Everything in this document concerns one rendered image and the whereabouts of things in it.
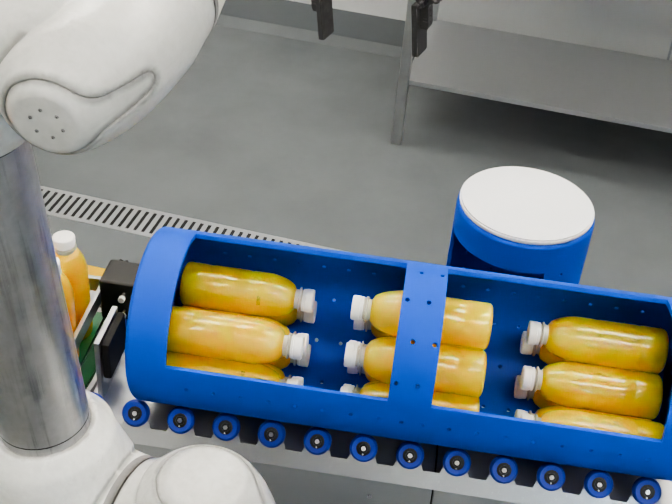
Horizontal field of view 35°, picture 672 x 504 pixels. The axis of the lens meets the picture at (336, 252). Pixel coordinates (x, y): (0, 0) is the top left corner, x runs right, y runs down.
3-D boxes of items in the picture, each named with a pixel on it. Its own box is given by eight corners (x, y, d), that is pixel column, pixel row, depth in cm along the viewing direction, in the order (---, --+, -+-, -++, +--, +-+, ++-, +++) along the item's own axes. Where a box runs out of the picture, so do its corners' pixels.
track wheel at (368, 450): (379, 436, 169) (379, 435, 171) (351, 432, 169) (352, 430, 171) (375, 464, 168) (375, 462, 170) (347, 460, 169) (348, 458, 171)
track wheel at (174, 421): (195, 408, 171) (197, 407, 173) (168, 404, 171) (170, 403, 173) (191, 436, 171) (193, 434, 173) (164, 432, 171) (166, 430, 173)
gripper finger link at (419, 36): (421, -5, 132) (426, -4, 132) (421, 47, 136) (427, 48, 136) (411, 5, 130) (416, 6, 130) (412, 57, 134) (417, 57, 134)
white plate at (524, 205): (472, 155, 231) (471, 159, 232) (448, 223, 209) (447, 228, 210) (600, 181, 226) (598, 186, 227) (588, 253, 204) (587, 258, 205)
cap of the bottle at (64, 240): (57, 253, 183) (56, 245, 181) (49, 241, 185) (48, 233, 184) (79, 247, 184) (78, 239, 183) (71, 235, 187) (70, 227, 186)
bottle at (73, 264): (60, 348, 192) (51, 260, 181) (47, 325, 197) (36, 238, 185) (99, 336, 196) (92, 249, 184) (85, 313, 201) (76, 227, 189)
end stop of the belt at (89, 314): (27, 448, 166) (25, 435, 165) (22, 447, 166) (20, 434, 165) (106, 292, 198) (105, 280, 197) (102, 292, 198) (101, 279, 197)
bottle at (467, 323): (485, 359, 164) (357, 340, 166) (488, 320, 169) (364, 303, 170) (492, 333, 159) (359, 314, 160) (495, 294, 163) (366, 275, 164)
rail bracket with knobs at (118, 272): (135, 335, 197) (132, 292, 191) (97, 329, 197) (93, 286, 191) (149, 302, 205) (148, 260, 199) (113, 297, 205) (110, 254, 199)
